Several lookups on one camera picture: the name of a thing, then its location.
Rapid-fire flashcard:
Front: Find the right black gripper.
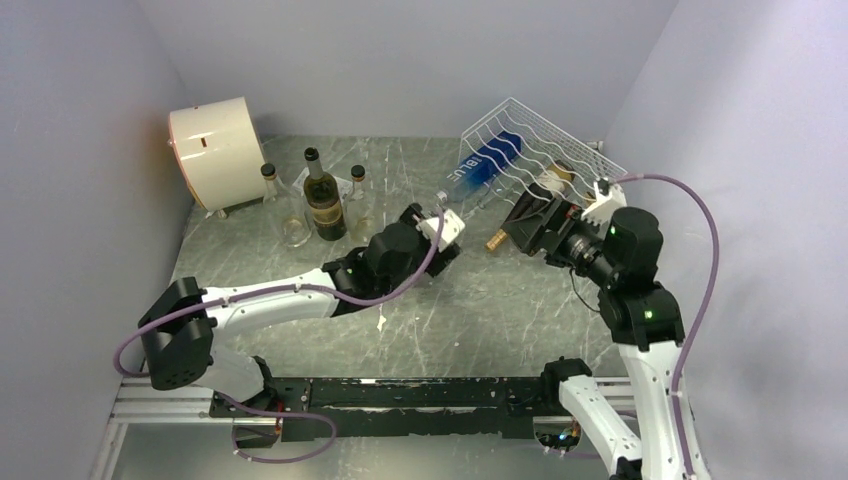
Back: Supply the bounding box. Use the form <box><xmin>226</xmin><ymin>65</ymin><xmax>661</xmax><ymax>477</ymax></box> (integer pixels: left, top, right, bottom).
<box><xmin>502</xmin><ymin>195</ymin><xmax>620</xmax><ymax>288</ymax></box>

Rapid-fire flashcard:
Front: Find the clear bottle black cap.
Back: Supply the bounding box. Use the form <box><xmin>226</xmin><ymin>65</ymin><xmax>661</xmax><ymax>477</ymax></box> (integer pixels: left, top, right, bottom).
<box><xmin>345</xmin><ymin>164</ymin><xmax>377</xmax><ymax>246</ymax></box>

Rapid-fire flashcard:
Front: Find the clear blue label bottle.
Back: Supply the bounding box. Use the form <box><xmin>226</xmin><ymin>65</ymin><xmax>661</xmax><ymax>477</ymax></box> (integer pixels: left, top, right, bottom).
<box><xmin>436</xmin><ymin>131</ymin><xmax>522</xmax><ymax>203</ymax></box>

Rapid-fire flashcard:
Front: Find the dark primitivo wine bottle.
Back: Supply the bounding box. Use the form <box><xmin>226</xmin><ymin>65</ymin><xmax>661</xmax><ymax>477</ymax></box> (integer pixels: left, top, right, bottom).
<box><xmin>303</xmin><ymin>147</ymin><xmax>347</xmax><ymax>241</ymax></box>

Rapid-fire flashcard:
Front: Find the clear glass bottle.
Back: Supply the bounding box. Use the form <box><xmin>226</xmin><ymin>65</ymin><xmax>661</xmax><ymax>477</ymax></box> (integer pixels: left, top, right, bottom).
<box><xmin>260</xmin><ymin>163</ymin><xmax>312</xmax><ymax>248</ymax></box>

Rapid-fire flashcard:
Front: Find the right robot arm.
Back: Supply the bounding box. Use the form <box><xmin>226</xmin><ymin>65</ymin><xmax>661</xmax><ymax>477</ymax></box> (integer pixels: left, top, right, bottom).
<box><xmin>502</xmin><ymin>200</ymin><xmax>710</xmax><ymax>479</ymax></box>

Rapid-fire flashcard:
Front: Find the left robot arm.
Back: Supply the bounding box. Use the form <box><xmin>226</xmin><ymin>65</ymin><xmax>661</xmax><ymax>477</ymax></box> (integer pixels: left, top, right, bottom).
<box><xmin>138</xmin><ymin>203</ymin><xmax>465</xmax><ymax>416</ymax></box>

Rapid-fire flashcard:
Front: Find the slim amber gold-capped bottle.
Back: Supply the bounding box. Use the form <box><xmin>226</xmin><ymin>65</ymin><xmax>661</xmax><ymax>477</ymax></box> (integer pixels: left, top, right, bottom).
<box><xmin>485</xmin><ymin>161</ymin><xmax>575</xmax><ymax>253</ymax></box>

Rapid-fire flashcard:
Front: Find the cream cylindrical appliance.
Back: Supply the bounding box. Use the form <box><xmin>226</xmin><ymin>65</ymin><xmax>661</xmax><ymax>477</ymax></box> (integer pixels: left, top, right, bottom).
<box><xmin>168</xmin><ymin>97</ymin><xmax>266</xmax><ymax>214</ymax></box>

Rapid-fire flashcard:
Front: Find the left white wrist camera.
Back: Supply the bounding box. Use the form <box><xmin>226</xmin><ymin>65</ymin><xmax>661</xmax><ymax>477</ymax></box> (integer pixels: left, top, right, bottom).
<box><xmin>416</xmin><ymin>209</ymin><xmax>466</xmax><ymax>252</ymax></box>

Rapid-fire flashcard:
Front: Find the white wire wine rack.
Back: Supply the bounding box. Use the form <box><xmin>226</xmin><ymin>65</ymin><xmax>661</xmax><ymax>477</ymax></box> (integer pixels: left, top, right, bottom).
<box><xmin>447</xmin><ymin>97</ymin><xmax>626</xmax><ymax>206</ymax></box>

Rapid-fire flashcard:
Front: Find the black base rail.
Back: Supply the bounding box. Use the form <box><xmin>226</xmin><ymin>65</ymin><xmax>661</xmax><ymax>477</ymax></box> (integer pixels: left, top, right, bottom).
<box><xmin>247</xmin><ymin>377</ymin><xmax>567</xmax><ymax>439</ymax></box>

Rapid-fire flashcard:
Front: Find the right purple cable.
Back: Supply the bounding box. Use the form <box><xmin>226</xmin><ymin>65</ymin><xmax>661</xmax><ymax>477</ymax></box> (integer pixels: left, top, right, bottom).
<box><xmin>612</xmin><ymin>173</ymin><xmax>721</xmax><ymax>480</ymax></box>

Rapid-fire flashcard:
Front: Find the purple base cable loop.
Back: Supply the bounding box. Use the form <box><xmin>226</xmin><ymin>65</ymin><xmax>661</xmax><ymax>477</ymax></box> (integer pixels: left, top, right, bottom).
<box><xmin>218</xmin><ymin>394</ymin><xmax>339</xmax><ymax>464</ymax></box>

